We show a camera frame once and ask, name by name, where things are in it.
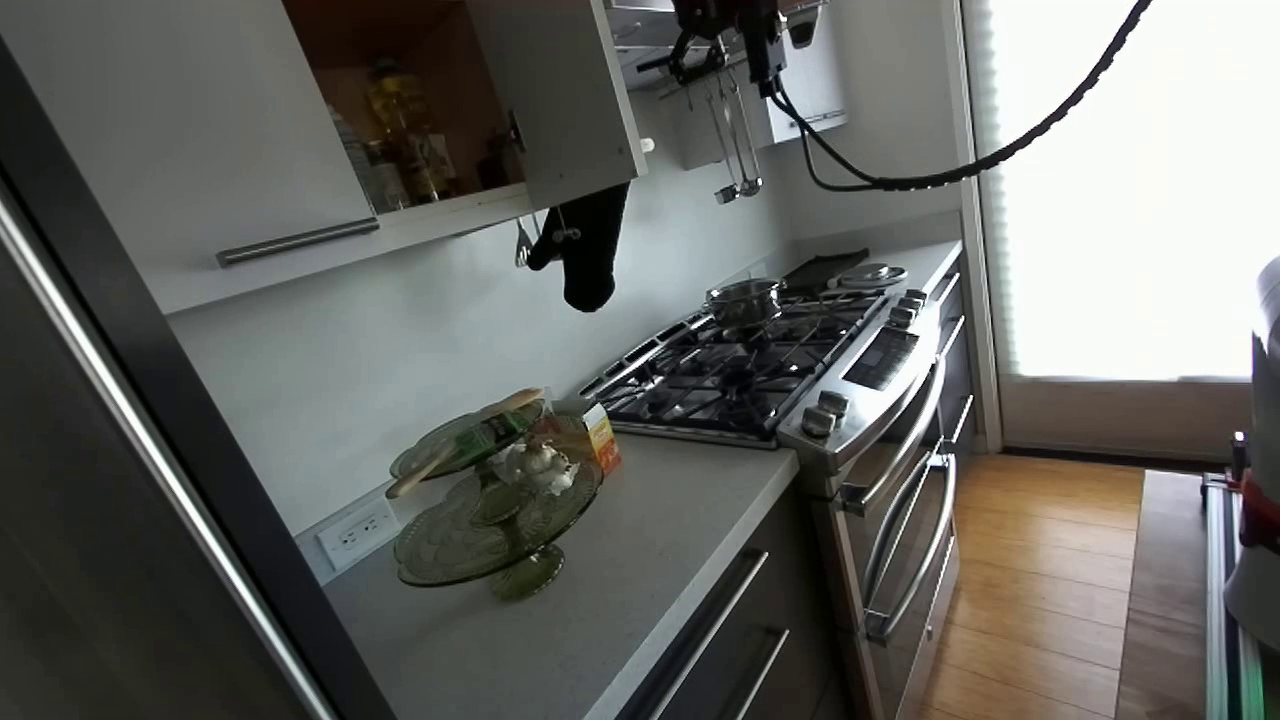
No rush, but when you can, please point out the stainless steel refrigerator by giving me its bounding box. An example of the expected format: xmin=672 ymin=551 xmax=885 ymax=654
xmin=0 ymin=43 xmax=393 ymax=720

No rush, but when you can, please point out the green glass tiered stand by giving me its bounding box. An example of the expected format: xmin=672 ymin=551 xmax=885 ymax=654
xmin=384 ymin=387 xmax=602 ymax=602

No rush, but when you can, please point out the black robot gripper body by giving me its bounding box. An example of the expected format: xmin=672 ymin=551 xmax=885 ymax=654
xmin=642 ymin=0 xmax=821 ymax=84

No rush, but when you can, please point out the black tray on counter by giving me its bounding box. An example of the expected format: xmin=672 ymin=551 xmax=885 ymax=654
xmin=782 ymin=250 xmax=867 ymax=296

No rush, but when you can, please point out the white wall outlet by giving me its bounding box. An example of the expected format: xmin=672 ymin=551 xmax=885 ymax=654
xmin=316 ymin=498 xmax=395 ymax=572

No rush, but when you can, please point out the black oven mitt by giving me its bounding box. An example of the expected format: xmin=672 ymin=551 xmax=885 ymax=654
xmin=526 ymin=184 xmax=626 ymax=314

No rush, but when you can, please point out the orange carton box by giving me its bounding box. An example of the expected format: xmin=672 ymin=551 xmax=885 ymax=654
xmin=581 ymin=406 xmax=619 ymax=475

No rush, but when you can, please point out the white cabinet door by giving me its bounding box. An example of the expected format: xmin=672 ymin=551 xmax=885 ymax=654
xmin=0 ymin=0 xmax=374 ymax=314
xmin=463 ymin=0 xmax=642 ymax=205

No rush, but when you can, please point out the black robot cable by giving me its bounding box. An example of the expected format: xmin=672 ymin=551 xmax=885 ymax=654
xmin=760 ymin=0 xmax=1159 ymax=196

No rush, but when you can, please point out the stainless steel pot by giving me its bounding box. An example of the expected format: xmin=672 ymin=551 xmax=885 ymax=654
xmin=708 ymin=275 xmax=778 ymax=330

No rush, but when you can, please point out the dark grey drawer cabinet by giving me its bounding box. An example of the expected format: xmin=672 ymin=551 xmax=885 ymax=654
xmin=614 ymin=498 xmax=851 ymax=720

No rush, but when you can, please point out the hanging metal ladle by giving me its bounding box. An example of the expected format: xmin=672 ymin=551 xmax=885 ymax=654
xmin=708 ymin=74 xmax=762 ymax=201

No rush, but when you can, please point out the stainless steel gas stove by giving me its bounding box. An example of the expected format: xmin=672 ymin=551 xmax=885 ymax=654
xmin=581 ymin=273 xmax=961 ymax=720

